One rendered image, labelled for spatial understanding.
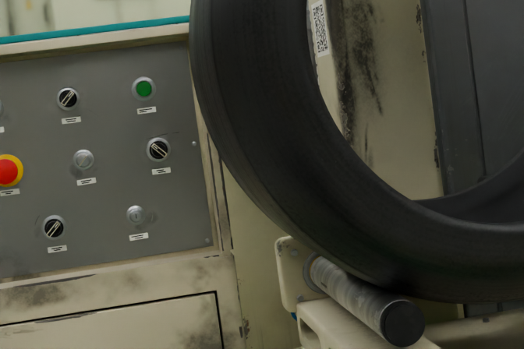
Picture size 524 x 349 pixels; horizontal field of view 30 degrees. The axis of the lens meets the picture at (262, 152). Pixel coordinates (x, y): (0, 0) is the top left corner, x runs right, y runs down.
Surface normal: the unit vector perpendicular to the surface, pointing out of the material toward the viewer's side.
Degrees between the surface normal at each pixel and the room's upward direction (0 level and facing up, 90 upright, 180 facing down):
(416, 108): 90
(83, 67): 90
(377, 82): 90
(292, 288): 90
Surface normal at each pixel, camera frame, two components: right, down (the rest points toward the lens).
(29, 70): 0.15, 0.04
